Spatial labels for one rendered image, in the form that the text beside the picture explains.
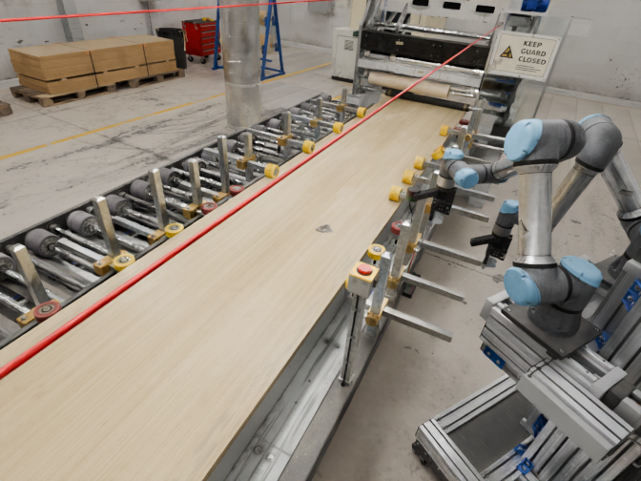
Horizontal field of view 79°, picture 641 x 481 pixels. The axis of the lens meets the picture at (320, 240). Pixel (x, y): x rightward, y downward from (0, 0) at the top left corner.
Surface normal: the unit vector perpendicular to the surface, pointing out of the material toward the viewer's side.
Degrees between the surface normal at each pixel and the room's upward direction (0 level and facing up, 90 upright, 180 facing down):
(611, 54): 90
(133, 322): 0
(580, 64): 90
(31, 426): 0
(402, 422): 0
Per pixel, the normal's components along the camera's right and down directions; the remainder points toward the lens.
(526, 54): -0.45, 0.49
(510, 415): 0.07, -0.81
